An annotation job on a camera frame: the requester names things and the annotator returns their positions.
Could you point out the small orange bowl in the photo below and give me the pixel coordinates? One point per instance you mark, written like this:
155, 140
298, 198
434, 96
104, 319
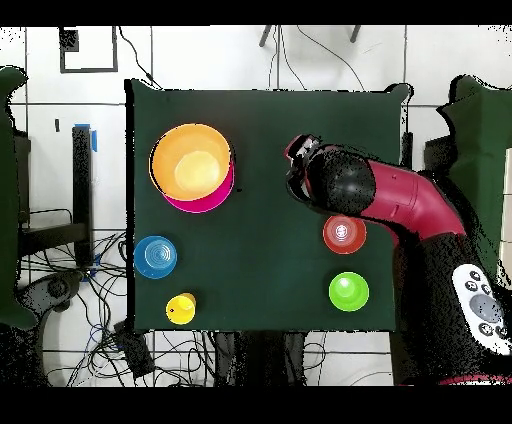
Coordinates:
340, 244

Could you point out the large orange bowl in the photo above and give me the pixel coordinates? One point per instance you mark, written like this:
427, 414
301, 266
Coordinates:
168, 152

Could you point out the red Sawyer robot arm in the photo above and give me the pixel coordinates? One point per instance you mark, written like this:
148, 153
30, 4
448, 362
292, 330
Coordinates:
408, 200

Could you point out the large pink bowl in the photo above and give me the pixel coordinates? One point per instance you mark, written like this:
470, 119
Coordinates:
216, 200

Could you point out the dark green tablecloth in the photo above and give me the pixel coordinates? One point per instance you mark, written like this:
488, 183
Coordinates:
484, 140
8, 200
260, 116

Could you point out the yellow cup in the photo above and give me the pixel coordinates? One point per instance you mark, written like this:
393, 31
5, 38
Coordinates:
190, 298
178, 312

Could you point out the small blue bowl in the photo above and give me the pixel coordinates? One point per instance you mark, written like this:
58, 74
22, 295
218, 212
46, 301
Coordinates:
150, 256

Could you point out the small green bowl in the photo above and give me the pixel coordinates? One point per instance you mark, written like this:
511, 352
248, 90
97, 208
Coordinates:
348, 291

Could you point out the black metal stand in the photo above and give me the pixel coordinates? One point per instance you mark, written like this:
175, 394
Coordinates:
82, 192

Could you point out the blue tape strip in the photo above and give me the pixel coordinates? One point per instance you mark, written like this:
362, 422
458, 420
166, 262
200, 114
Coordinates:
94, 142

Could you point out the black power brick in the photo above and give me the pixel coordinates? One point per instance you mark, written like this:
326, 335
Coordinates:
134, 352

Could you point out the black box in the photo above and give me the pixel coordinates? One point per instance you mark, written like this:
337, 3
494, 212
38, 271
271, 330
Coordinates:
438, 156
23, 180

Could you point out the dark grey chair base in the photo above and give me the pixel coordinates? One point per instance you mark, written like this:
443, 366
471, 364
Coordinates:
56, 288

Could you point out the black floor tape square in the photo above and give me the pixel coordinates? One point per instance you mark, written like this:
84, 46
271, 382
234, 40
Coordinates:
88, 70

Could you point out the white box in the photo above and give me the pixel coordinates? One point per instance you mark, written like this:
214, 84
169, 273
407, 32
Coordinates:
508, 200

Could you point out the black upright post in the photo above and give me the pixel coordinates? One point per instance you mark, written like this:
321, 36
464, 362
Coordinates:
407, 148

